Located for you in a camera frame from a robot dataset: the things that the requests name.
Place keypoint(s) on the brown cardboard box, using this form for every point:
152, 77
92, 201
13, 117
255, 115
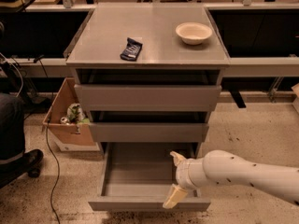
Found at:
78, 134

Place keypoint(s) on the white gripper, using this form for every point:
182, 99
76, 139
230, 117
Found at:
181, 173

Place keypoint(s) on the white box under cardboard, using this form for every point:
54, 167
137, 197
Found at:
72, 147

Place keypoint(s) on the grey middle drawer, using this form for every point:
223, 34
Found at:
149, 126

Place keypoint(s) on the grey top drawer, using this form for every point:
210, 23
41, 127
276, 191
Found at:
191, 90

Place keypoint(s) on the grey bottom drawer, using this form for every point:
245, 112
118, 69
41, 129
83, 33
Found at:
136, 177

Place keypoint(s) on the dark blue snack packet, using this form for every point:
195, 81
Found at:
132, 50

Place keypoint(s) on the white paper bowl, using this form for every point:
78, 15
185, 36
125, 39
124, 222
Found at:
193, 33

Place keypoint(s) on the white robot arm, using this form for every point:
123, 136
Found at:
219, 167

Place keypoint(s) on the grey drawer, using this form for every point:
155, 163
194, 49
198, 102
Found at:
149, 126
191, 90
136, 177

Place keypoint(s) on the crumpled green white trash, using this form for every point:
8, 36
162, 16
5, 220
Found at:
74, 115

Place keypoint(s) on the grey drawer cabinet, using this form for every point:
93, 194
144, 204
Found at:
154, 25

